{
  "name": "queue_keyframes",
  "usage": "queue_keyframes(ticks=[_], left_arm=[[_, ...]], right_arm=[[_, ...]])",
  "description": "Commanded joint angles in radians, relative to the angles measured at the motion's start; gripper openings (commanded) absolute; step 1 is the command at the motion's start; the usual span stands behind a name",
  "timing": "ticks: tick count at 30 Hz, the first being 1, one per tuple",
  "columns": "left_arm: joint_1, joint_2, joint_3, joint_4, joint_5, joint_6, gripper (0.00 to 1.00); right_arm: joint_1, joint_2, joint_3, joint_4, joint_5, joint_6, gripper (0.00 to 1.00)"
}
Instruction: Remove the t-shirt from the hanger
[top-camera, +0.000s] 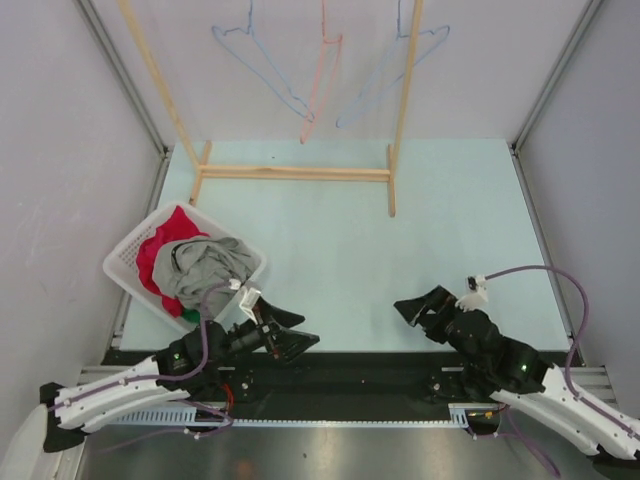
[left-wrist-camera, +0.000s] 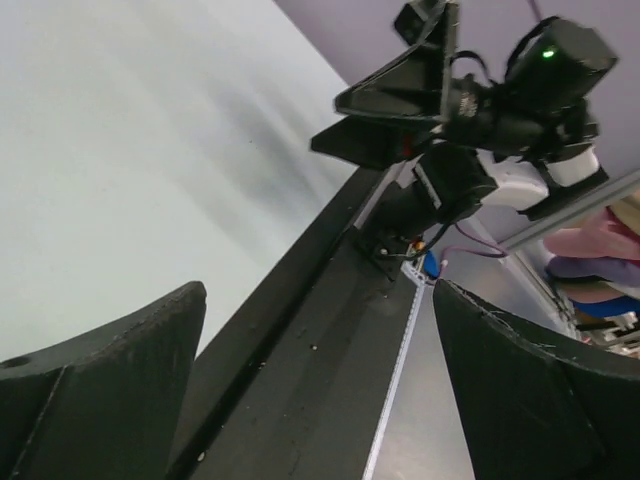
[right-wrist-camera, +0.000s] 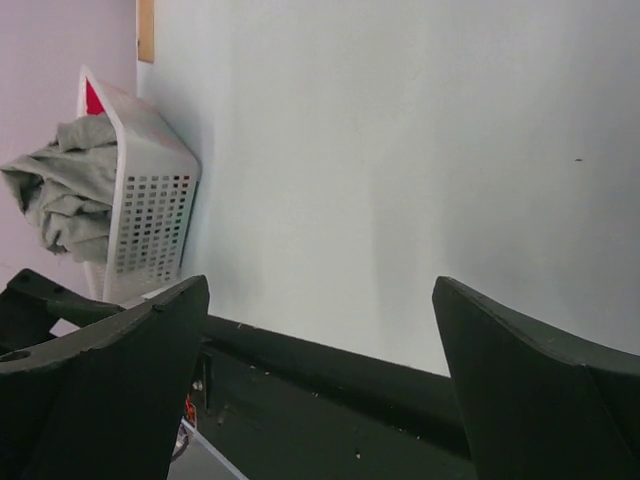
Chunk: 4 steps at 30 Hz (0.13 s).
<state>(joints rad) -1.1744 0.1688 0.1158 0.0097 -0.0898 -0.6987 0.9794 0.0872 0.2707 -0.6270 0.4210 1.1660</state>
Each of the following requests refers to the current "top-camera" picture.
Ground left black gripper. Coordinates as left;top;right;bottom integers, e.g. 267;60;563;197
209;296;319;369

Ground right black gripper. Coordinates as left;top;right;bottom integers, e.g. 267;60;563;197
393;285;485;369

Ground green t shirt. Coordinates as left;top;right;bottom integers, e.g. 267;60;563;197
181;309;201;324

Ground grey t shirt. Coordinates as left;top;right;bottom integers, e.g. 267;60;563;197
152;236;257;317

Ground red t shirt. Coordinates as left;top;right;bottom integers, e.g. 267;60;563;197
136;207;206;318

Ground pink wire hanger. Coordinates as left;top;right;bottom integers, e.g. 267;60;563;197
299;0;344;145

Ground blue wire hanger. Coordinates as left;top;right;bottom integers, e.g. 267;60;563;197
335;1;451;130
211;1;309;121

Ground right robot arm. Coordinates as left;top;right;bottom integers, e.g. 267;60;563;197
394;286;639;479

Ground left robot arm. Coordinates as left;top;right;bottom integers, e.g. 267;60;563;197
40;298;320;453

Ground white plastic basket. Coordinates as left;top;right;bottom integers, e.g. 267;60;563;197
103;202;266;335

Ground wooden clothes rack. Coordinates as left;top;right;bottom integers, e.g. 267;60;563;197
117;1;424;217

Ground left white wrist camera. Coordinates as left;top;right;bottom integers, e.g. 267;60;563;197
229;279;262;324

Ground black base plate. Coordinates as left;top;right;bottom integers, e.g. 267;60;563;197
102;349;586;422

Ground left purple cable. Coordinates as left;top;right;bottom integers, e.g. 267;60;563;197
49;282;239;454

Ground purple cable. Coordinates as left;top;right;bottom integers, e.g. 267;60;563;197
49;282;239;454
482;264;640;476

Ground white cable duct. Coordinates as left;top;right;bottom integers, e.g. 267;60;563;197
109;404;496;429

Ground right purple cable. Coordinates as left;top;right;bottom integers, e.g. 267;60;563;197
482;264;640;476

